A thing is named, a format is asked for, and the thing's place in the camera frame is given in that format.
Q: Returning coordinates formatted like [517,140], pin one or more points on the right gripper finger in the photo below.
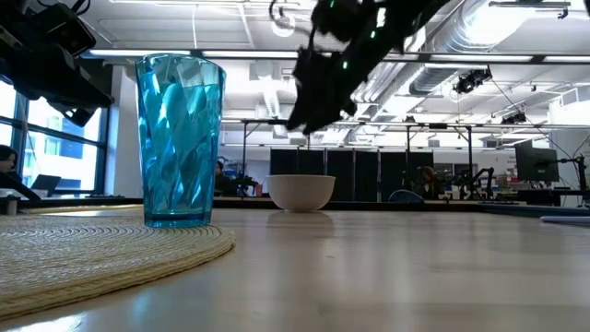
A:
[334,103]
[304,108]

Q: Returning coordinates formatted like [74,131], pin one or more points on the white ribbed bowl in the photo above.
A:
[300,191]

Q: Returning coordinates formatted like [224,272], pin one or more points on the lavender utensil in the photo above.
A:
[567,220]

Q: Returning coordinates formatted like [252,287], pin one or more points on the black background robot arm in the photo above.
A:
[479,182]

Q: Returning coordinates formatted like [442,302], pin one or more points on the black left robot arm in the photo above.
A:
[37,78]

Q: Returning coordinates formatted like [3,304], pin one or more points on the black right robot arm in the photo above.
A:
[396,27]

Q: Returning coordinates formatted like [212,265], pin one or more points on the white ceiling dome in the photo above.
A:
[282,25]

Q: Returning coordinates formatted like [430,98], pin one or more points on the black partition panels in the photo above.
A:
[341,175]

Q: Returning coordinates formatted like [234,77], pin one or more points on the long overhead light strip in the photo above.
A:
[249,54]

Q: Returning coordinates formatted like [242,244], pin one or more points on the person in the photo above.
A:
[7,161]
[428,182]
[223,182]

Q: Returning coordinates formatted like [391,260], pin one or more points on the blue chair back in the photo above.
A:
[405,197]

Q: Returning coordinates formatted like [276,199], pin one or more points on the blue transparent plastic cup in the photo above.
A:
[180,138]

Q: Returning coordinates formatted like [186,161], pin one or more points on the black computer monitor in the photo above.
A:
[537,161]

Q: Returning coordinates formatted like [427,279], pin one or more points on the round woven straw placemat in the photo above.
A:
[92,258]

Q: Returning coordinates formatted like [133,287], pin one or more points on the dark laptop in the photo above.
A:
[46,183]

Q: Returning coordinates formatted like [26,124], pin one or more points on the small white cup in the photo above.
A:
[11,205]

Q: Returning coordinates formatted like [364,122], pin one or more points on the black metal workstation frame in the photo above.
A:
[438,125]

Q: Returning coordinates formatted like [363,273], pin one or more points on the black table edge rail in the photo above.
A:
[369,206]

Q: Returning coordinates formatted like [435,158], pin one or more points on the black overhead camera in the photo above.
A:
[470,80]

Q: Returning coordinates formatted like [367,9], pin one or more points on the silver ceiling air duct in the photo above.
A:
[461,32]

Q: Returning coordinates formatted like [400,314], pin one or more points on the black window frame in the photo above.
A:
[102,152]

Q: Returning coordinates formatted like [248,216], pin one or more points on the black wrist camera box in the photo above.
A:
[69,30]

